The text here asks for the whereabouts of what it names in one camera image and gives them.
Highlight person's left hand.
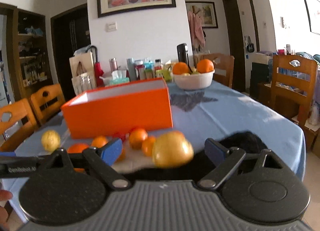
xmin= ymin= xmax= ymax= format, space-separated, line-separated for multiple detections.
xmin=0 ymin=189 xmax=13 ymax=231

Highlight grey tall bottle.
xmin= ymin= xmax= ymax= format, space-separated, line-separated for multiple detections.
xmin=127 ymin=58 xmax=137 ymax=81

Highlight clear glass cups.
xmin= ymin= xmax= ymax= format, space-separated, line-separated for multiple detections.
xmin=78 ymin=74 xmax=93 ymax=93

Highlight pink tumbler bottle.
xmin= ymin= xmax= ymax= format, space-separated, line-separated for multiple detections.
xmin=109 ymin=57 xmax=118 ymax=72

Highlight white fruit bowl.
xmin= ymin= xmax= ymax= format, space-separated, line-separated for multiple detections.
xmin=173 ymin=71 xmax=215 ymax=91

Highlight white wall switch panel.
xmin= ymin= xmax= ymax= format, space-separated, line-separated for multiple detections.
xmin=105 ymin=22 xmax=117 ymax=32

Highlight wooden chair behind bowl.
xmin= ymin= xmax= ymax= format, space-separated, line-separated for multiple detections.
xmin=197 ymin=53 xmax=234 ymax=88

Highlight orange cardboard box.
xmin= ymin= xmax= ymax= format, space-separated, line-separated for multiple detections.
xmin=61 ymin=78 xmax=173 ymax=139

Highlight green pear in bowl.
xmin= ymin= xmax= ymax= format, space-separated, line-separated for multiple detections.
xmin=190 ymin=67 xmax=199 ymax=74

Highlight pink hanging cloth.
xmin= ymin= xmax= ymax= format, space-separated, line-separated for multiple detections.
xmin=187 ymin=11 xmax=206 ymax=49

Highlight green tissue box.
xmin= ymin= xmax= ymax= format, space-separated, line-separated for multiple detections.
xmin=109 ymin=70 xmax=130 ymax=86

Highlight orange in bowl left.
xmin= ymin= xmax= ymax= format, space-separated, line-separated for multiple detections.
xmin=172 ymin=62 xmax=190 ymax=75

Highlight red folded umbrella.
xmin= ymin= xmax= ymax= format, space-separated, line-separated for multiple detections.
xmin=91 ymin=45 xmax=104 ymax=87

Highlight orange in bowl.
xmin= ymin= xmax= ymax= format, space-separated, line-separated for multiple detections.
xmin=172 ymin=62 xmax=190 ymax=75
xmin=196 ymin=59 xmax=214 ymax=74

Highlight small framed picture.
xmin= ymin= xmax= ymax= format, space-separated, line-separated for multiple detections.
xmin=186 ymin=1 xmax=219 ymax=29

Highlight large yellow pomelo fruit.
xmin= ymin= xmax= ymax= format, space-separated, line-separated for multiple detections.
xmin=152 ymin=131 xmax=194 ymax=169

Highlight beige paper bag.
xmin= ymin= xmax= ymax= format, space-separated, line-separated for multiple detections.
xmin=69 ymin=52 xmax=97 ymax=95

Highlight wooden shelf cabinet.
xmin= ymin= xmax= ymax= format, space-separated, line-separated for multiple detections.
xmin=1 ymin=3 xmax=53 ymax=102

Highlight black thermos bottle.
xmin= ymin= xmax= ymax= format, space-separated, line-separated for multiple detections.
xmin=177 ymin=43 xmax=189 ymax=65

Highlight wooden chair right side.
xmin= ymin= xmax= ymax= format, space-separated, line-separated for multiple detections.
xmin=270 ymin=55 xmax=318 ymax=128

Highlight small yellow lemon fruit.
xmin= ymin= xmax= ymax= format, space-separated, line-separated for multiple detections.
xmin=41 ymin=130 xmax=61 ymax=152

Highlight green mug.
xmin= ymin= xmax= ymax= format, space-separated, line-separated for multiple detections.
xmin=156 ymin=69 xmax=172 ymax=82

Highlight orange in bowl right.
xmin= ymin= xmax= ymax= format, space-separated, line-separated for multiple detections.
xmin=196 ymin=59 xmax=214 ymax=74

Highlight wooden chair far left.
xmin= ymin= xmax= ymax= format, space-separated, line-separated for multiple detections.
xmin=1 ymin=98 xmax=38 ymax=152

